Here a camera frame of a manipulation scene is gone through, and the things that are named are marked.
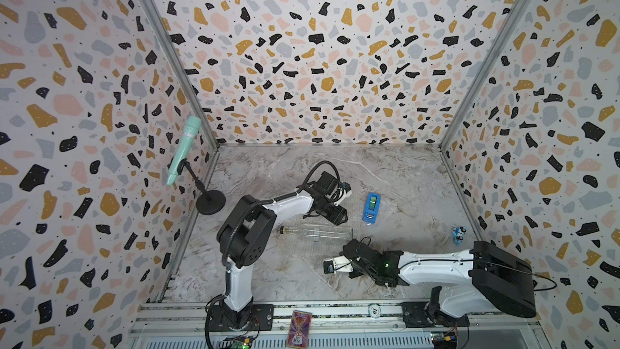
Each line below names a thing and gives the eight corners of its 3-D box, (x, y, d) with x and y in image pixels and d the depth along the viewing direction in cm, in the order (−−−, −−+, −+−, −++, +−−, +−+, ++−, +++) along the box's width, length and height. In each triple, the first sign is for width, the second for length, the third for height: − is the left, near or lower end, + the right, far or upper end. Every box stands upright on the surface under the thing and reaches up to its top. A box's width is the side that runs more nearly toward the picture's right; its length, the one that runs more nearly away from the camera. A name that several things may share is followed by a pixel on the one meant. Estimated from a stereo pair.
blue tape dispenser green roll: (360, 222, 98) (362, 215, 94) (365, 197, 105) (367, 191, 101) (375, 225, 97) (377, 219, 93) (379, 201, 104) (381, 194, 100)
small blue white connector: (448, 240, 93) (451, 237, 92) (453, 225, 98) (456, 222, 96) (459, 245, 92) (462, 243, 90) (464, 230, 96) (466, 227, 95)
